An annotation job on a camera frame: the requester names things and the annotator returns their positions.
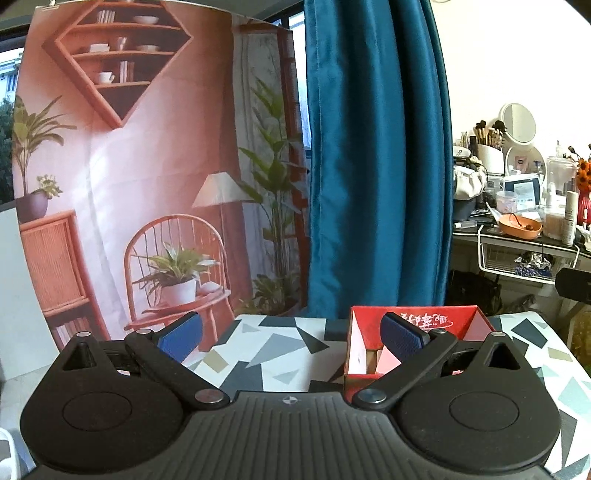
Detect white fabric pouch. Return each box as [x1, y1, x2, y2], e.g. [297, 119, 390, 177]
[453, 164, 488, 200]

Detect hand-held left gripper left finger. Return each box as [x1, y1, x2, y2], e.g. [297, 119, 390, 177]
[58, 311, 230, 412]

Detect small round white mirror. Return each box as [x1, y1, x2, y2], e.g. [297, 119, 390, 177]
[504, 144, 546, 178]

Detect crumpled shiny packets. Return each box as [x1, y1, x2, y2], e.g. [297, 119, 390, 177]
[515, 254, 552, 278]

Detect red strawberry print cardboard box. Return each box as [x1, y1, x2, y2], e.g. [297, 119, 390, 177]
[343, 305, 497, 393]

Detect round white vanity mirror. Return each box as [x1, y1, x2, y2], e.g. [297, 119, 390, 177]
[499, 102, 537, 144]

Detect vanity table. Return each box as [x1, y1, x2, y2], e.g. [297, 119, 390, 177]
[452, 225, 591, 324]

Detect blue curtain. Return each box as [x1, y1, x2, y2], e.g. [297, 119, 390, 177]
[302, 0, 455, 320]

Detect clear lidded plastic container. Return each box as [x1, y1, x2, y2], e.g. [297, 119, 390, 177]
[546, 156, 578, 208]

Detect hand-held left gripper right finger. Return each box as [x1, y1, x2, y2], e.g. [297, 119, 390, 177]
[352, 311, 525, 412]

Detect blue and white packet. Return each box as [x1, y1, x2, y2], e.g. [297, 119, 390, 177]
[503, 175, 543, 208]

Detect printed room scene backdrop cloth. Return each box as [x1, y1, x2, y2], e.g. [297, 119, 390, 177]
[11, 0, 309, 344]

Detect white board panel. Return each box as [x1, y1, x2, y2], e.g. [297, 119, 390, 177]
[0, 208, 63, 384]

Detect orange bowl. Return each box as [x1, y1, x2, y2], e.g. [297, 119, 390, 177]
[499, 213, 543, 240]

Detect geometric patterned tablecloth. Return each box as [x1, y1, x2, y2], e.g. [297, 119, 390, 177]
[182, 314, 591, 480]

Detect clear cotton swab jar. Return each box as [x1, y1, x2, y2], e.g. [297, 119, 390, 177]
[544, 208, 565, 238]

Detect white brush holder cup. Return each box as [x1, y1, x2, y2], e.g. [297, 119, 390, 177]
[475, 144, 505, 174]

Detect orange flower bunch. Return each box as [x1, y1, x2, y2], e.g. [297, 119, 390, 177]
[569, 144, 591, 192]

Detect white wire basket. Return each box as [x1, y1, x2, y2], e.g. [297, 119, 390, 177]
[477, 224, 580, 283]

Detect tall white bottle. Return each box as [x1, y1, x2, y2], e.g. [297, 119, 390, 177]
[561, 190, 579, 245]

